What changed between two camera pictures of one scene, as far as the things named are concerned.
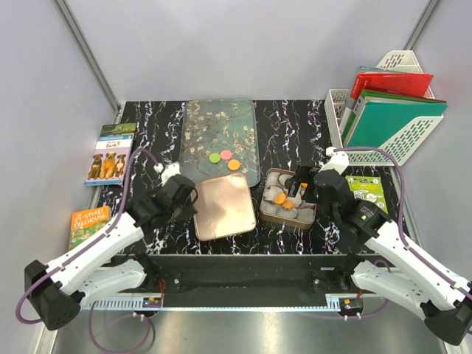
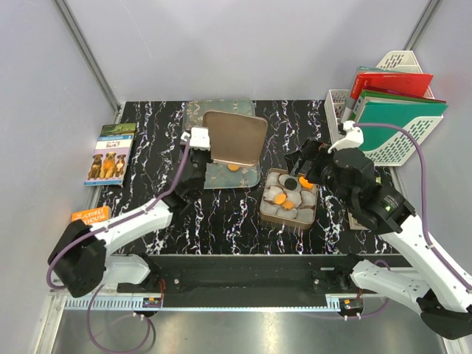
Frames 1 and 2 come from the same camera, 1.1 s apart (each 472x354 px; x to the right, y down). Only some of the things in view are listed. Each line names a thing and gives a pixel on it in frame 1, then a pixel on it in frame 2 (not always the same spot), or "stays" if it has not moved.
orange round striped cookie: x=279 y=199 stays
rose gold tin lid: x=225 y=208 to x=236 y=138
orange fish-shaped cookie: x=288 y=205 stays
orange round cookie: x=234 y=165 stays
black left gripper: x=192 y=209 to x=209 y=156
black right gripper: x=302 y=175 to x=294 y=161
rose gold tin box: x=276 y=205 stays
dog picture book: x=112 y=154 stays
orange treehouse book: x=85 y=223 stays
